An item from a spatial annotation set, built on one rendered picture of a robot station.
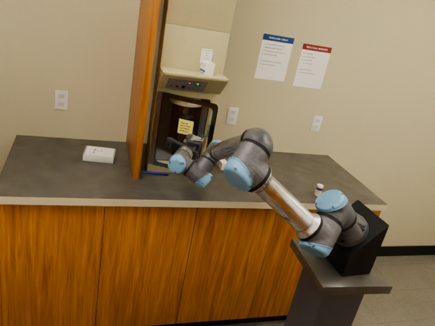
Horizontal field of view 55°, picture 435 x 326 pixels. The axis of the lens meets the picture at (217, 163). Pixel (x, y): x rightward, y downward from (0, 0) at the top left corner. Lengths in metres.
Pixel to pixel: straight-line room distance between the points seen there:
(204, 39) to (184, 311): 1.50
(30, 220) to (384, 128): 2.46
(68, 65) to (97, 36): 0.23
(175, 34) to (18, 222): 1.12
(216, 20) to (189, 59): 0.22
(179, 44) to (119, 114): 0.71
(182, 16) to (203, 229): 1.06
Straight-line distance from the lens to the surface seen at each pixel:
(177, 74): 1.97
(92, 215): 2.04
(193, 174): 1.75
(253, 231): 2.29
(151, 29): 1.94
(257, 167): 1.40
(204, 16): 2.07
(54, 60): 2.49
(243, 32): 2.60
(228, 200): 2.10
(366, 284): 1.83
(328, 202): 1.64
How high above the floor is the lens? 1.92
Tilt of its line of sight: 23 degrees down
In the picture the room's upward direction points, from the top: 11 degrees clockwise
